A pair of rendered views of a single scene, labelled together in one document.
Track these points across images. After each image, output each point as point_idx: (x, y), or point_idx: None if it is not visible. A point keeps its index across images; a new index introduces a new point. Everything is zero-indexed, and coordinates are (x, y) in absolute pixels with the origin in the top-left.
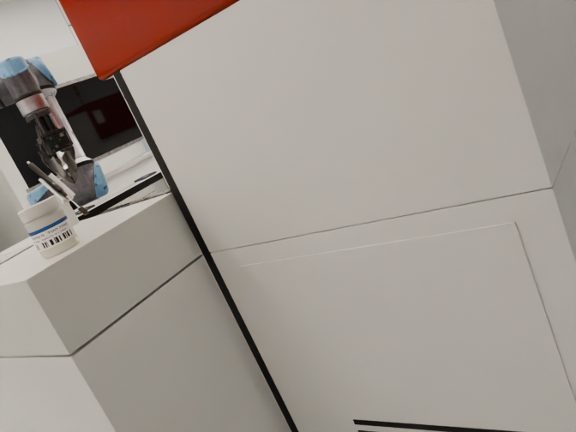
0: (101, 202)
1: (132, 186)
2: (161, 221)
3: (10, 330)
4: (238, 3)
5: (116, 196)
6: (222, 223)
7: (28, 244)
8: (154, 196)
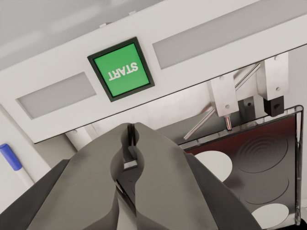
0: (174, 73)
1: (277, 47)
2: None
3: None
4: None
5: (210, 79)
6: None
7: (9, 204)
8: (264, 75)
